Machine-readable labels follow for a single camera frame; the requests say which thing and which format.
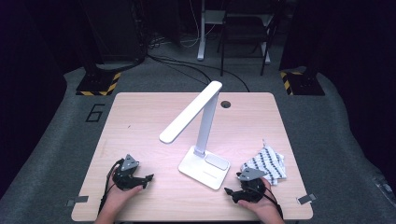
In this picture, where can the dark cabinet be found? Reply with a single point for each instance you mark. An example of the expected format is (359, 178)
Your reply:
(115, 28)

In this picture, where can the black stand with striped base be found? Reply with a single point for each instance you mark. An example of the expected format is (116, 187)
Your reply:
(98, 84)
(303, 84)

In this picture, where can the person's right hand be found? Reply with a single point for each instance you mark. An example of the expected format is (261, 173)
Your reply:
(264, 207)

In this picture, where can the dark curtain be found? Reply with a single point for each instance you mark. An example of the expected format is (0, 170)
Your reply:
(358, 46)
(25, 62)

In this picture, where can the white cloth with dark pattern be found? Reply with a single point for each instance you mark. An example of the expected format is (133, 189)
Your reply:
(267, 161)

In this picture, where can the grey tape piece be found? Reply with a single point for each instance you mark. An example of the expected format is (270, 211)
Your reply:
(306, 198)
(77, 200)

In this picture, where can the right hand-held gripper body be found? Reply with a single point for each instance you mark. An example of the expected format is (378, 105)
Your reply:
(252, 189)

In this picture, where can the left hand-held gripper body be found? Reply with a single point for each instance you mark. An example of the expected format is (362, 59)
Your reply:
(126, 179)

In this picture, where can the person's left hand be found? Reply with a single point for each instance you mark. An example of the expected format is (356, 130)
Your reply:
(115, 199)

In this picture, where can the white desk lamp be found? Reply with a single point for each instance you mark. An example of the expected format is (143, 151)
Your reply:
(204, 169)

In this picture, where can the white desk frame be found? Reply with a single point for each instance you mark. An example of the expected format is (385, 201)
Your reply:
(201, 37)

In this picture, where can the black chair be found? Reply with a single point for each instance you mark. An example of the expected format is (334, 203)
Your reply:
(246, 26)

